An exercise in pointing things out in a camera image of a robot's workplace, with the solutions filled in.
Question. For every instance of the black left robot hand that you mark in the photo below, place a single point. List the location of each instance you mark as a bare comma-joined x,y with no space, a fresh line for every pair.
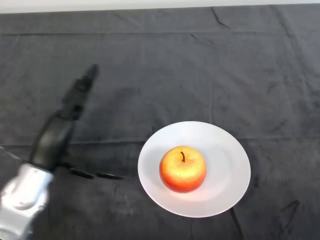
58,132

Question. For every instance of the red yellow apple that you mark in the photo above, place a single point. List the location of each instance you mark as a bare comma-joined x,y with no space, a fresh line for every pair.
183,170

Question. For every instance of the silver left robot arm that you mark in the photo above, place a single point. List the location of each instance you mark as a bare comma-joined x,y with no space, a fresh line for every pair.
22,197

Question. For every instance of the white round plate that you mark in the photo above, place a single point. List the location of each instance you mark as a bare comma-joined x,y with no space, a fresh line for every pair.
225,170

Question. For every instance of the black table cloth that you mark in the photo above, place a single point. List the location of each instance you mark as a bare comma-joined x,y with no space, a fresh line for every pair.
200,62

